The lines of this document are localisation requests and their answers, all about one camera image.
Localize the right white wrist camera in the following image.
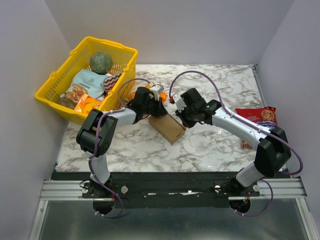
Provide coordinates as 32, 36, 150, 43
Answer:
169, 92, 187, 113

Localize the orange cheese snack pack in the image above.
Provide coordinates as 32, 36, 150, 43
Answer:
74, 93, 102, 114

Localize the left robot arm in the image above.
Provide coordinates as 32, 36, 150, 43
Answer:
76, 84, 168, 198

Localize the yellow plastic basket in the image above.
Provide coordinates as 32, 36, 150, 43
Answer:
34, 36, 138, 124

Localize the light blue snack bag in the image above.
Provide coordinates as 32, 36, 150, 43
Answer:
60, 69, 111, 103

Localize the brown cardboard express box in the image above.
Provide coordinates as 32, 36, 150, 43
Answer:
148, 114, 186, 145

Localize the aluminium rail frame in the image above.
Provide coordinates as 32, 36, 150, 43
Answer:
30, 178, 318, 240

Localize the red candy bag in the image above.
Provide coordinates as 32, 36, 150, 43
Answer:
234, 106, 279, 150

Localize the striped wavy pouch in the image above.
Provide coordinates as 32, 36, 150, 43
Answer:
103, 71, 123, 93

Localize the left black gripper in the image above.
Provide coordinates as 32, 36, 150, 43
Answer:
141, 95, 167, 118

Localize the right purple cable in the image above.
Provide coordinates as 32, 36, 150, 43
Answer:
168, 70, 304, 217

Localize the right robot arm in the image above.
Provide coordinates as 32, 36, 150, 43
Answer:
170, 88, 292, 196

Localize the purple cable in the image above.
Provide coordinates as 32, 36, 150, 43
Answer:
88, 78, 153, 219
168, 70, 304, 217

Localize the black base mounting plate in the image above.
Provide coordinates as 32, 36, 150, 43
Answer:
52, 172, 274, 213

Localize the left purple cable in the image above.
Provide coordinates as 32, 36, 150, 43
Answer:
88, 78, 153, 219

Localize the green round melon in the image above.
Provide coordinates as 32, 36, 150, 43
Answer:
89, 51, 113, 75

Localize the orange mango candy bag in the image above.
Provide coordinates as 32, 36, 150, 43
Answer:
128, 84, 168, 103

